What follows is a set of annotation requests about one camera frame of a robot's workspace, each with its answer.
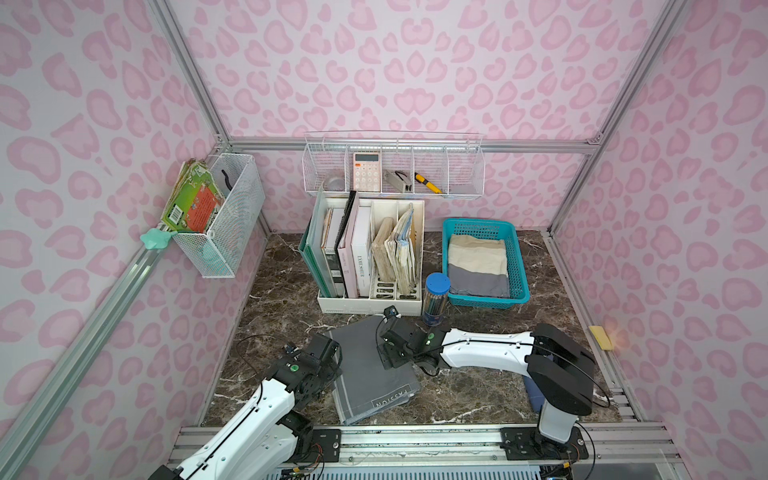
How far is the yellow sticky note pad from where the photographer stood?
941mm

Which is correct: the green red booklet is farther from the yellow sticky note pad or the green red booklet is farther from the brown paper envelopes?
the yellow sticky note pad

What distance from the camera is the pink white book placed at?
2.62 feet

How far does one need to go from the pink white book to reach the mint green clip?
0.37m

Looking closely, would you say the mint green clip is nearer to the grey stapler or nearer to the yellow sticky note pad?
Result: the grey stapler

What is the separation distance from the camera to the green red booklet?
678 millimetres

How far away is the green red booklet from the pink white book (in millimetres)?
329

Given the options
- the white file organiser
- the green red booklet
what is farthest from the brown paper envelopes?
the green red booklet

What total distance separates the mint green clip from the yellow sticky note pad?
1.20 metres

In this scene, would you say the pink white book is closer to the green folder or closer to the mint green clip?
the green folder

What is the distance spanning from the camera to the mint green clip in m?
0.63

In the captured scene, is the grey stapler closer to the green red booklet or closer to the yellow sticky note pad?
the green red booklet

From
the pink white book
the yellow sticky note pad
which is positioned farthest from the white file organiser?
the yellow sticky note pad
